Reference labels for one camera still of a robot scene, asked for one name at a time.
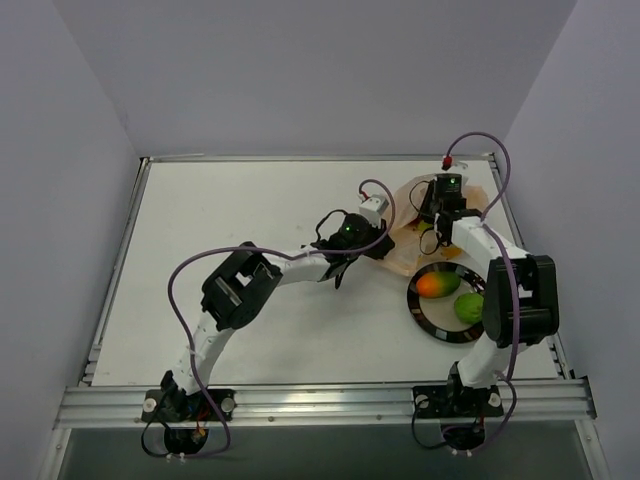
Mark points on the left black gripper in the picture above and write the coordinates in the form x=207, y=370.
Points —
x=379, y=245

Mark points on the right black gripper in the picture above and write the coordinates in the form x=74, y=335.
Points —
x=431, y=215

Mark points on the translucent beige plastic bag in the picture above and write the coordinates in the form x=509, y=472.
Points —
x=414, y=241

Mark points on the orange green fake mango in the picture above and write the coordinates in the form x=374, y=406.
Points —
x=437, y=284

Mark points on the green fake custard apple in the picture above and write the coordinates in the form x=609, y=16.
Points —
x=468, y=308

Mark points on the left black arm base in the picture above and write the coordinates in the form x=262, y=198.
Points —
x=183, y=420

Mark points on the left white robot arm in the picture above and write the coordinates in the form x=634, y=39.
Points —
x=238, y=289

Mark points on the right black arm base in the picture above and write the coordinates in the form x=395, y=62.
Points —
x=462, y=414

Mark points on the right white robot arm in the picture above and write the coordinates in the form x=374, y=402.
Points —
x=520, y=306

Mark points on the black rimmed white plate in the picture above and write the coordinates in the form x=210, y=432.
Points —
x=436, y=316

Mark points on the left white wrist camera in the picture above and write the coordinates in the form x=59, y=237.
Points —
x=373, y=208

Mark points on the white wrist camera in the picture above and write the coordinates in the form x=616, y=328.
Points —
x=449, y=162
x=373, y=208

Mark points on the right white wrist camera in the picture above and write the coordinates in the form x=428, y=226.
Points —
x=449, y=162

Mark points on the aluminium front rail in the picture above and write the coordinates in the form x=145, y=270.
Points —
x=319, y=404

